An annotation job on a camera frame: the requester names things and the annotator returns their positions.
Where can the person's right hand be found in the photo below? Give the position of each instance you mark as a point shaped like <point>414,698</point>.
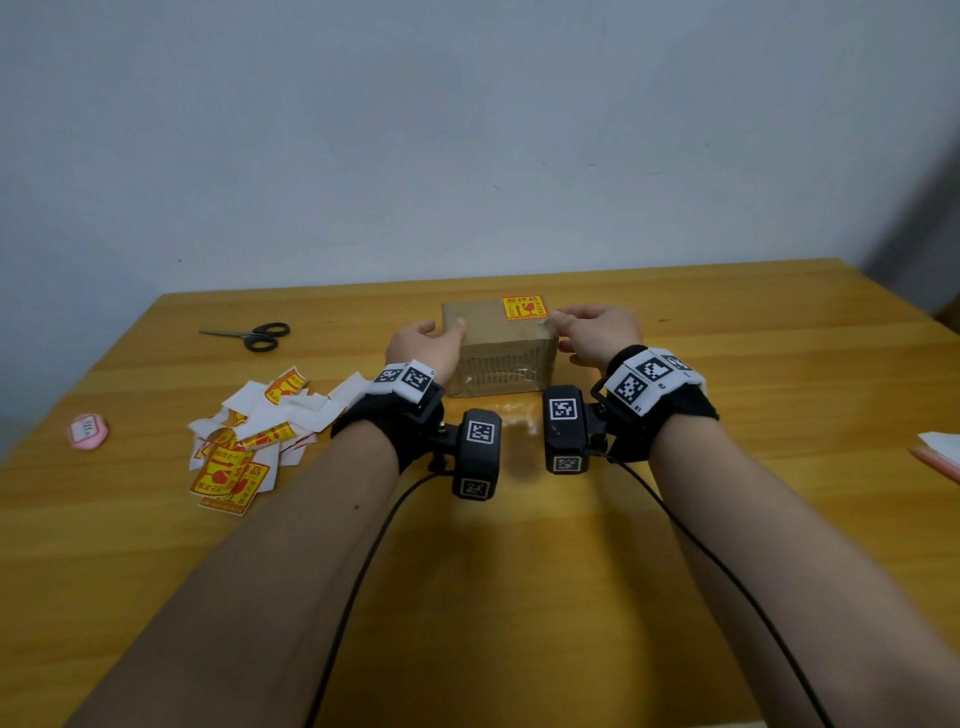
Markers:
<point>604,337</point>

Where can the person's left hand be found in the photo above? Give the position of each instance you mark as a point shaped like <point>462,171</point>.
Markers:
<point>424,349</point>

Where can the brown cardboard box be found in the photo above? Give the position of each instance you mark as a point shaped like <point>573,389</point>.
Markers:
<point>499,360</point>

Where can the yellow red sticker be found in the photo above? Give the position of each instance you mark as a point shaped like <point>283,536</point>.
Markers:
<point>525,307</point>

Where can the person's left forearm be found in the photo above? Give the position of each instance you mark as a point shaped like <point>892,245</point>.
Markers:
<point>262,600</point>

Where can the person's right forearm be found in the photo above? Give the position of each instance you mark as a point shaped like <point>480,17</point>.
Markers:
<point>795,585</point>

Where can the pile of stickers and backings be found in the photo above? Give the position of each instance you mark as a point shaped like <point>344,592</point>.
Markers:
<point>255,420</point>

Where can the pink round tape dispenser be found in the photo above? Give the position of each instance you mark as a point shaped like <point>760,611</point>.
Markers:
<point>88,432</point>

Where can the white paper sheet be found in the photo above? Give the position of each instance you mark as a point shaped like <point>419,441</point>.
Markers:
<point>946,444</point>

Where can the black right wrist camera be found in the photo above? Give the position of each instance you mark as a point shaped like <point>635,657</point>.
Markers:
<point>565,439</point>

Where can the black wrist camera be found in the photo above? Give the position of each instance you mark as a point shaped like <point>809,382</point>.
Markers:
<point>565,439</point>
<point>476,461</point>

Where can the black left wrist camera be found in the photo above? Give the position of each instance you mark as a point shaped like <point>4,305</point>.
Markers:
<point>476,461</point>

